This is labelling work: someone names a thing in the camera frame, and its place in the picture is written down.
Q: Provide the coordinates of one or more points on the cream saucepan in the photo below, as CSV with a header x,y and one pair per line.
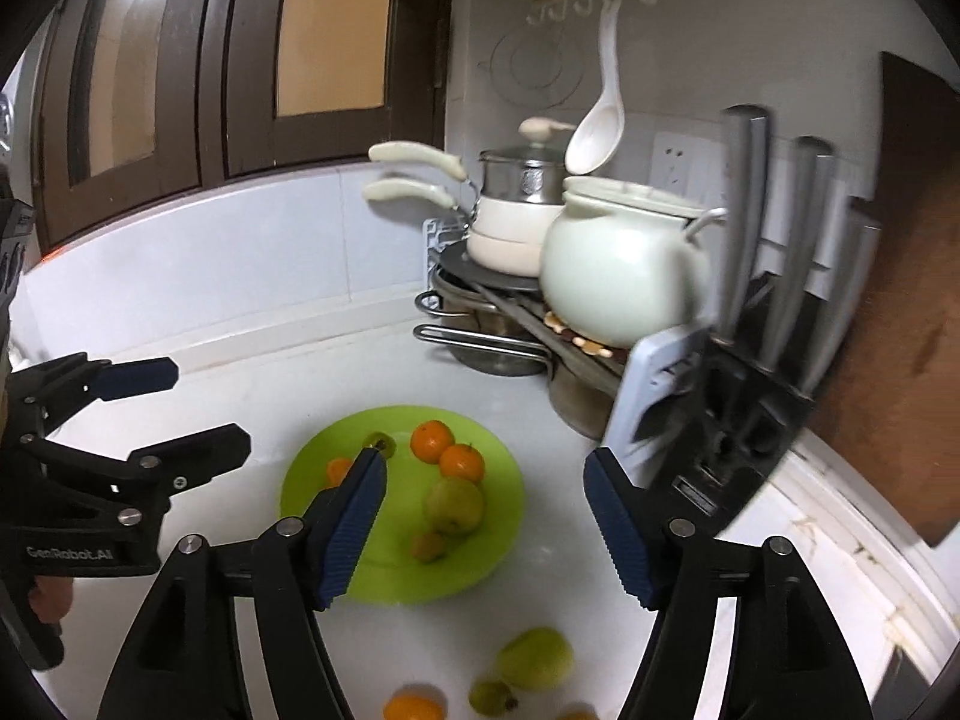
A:
x,y
510,217
495,251

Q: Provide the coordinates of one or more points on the brown longan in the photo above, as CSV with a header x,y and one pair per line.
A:
x,y
429,546

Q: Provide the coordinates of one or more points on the black knife block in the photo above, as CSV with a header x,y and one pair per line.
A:
x,y
750,435

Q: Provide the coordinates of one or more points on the brown wooden cutting board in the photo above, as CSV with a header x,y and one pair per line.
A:
x,y
892,390

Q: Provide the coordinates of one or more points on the round clear wall sticker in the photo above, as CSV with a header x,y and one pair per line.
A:
x,y
536,64

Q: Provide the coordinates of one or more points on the white ladle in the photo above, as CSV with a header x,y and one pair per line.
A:
x,y
596,135

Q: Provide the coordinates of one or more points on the steel pot with glass lid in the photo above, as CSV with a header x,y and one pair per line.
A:
x,y
525,176

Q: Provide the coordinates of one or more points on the small green fruit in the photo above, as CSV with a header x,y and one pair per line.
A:
x,y
491,694
379,441

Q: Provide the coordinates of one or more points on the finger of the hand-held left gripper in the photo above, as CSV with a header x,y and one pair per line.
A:
x,y
139,379
202,450

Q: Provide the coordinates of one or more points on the person's left hand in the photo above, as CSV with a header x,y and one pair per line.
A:
x,y
49,600

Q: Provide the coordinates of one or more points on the large green apple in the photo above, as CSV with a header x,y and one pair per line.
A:
x,y
536,658

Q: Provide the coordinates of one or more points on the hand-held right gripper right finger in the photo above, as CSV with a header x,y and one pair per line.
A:
x,y
622,532

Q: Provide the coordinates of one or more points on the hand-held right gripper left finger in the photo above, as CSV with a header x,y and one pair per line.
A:
x,y
352,525

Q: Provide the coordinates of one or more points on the brown framed window sash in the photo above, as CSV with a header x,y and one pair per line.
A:
x,y
247,90
67,127

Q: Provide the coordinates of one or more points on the patterned trivet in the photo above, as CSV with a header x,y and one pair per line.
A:
x,y
577,337

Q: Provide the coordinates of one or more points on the small green apple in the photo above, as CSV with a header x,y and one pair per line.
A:
x,y
452,504

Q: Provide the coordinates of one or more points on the white ceramic pot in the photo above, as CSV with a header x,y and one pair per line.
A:
x,y
622,277

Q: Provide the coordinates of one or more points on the green plate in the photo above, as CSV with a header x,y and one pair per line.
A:
x,y
405,510

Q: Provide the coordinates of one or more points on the white wall outlet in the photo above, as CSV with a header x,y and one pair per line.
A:
x,y
686,161

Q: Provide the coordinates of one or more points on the grey kitchen shelf rack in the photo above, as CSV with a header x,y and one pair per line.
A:
x,y
652,390

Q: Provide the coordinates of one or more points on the orange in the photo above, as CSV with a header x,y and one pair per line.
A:
x,y
461,461
433,441
412,709
339,471

